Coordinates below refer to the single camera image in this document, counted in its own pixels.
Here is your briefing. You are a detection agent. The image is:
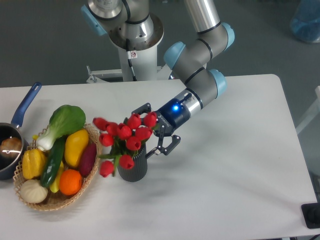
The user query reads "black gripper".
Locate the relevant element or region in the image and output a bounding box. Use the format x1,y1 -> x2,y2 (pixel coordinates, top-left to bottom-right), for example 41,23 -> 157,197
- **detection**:
131,98 -> 191,159

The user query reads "dark grey ribbed vase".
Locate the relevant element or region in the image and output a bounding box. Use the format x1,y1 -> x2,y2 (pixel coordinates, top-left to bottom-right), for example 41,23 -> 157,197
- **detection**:
117,144 -> 148,182

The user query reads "yellow bell pepper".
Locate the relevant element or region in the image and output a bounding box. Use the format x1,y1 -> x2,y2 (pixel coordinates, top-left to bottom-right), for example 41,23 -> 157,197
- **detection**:
22,148 -> 47,180

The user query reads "yellow banana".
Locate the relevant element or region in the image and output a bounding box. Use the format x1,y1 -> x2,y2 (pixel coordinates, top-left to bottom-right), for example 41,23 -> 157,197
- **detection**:
49,162 -> 64,194

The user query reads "purple sweet potato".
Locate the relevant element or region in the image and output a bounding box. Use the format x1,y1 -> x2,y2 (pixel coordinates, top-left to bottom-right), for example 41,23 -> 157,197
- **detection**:
78,143 -> 97,177

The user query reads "green bok choy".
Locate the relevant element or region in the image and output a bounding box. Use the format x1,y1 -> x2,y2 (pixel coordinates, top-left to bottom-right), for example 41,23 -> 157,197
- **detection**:
36,104 -> 86,151

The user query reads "brown bread roll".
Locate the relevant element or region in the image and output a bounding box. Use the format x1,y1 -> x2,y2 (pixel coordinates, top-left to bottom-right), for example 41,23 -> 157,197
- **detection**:
0,137 -> 22,158

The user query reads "blue saucepan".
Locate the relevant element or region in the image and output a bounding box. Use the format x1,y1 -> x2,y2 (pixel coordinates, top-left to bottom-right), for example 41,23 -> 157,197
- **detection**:
0,82 -> 42,180

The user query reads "black device at edge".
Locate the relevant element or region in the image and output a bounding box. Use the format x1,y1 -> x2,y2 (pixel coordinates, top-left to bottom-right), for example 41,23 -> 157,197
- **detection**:
301,202 -> 320,229

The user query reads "green cucumber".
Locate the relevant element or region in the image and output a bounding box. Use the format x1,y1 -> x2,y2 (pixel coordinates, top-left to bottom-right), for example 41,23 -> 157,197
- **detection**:
40,136 -> 67,188

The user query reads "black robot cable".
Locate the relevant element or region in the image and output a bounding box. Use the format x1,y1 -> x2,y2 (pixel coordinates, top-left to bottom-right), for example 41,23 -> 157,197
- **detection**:
125,38 -> 138,82

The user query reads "orange fruit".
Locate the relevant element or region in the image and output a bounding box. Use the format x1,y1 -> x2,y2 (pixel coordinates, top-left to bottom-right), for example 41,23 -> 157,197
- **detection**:
59,169 -> 82,196

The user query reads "white furniture frame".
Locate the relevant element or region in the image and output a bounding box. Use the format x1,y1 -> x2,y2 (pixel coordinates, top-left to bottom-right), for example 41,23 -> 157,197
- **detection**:
295,86 -> 320,135

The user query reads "blue translucent container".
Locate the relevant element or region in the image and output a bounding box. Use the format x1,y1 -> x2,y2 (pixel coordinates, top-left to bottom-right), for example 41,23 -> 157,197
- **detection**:
289,0 -> 320,43

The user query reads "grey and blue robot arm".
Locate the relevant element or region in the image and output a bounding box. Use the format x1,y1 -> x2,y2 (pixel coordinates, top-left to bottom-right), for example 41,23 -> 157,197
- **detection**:
81,0 -> 235,155

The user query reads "white steamed bun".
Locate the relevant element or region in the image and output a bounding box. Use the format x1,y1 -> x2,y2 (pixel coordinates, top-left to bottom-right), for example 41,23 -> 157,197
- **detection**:
20,179 -> 48,204

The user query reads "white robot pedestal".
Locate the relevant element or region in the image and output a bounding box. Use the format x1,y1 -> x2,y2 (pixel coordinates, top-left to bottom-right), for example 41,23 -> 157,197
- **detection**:
86,12 -> 178,84

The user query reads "woven wicker basket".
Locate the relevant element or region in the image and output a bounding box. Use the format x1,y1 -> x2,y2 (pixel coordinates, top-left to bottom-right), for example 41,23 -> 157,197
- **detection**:
13,123 -> 103,211

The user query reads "red tulip bouquet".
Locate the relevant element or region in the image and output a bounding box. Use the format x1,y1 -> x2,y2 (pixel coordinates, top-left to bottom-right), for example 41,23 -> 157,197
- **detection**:
92,111 -> 157,178

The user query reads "yellow mango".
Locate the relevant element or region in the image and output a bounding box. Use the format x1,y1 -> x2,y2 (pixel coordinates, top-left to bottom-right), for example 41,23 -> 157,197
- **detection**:
64,128 -> 89,168

